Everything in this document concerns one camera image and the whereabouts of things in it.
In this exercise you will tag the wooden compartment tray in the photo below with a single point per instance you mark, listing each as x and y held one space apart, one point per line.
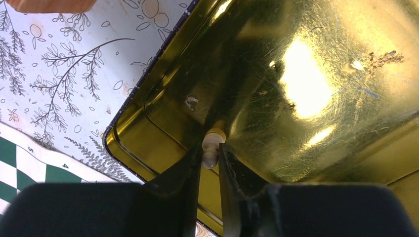
51 6

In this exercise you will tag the floral table mat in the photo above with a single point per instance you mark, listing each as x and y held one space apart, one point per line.
65 76

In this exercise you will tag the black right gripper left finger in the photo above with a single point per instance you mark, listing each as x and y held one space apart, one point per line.
166 206

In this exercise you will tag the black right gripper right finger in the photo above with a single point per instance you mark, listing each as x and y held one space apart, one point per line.
253 207

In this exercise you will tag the gold chess piece tin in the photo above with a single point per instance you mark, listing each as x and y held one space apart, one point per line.
304 90

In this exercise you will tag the green white chess board mat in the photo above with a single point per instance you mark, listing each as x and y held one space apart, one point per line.
23 163

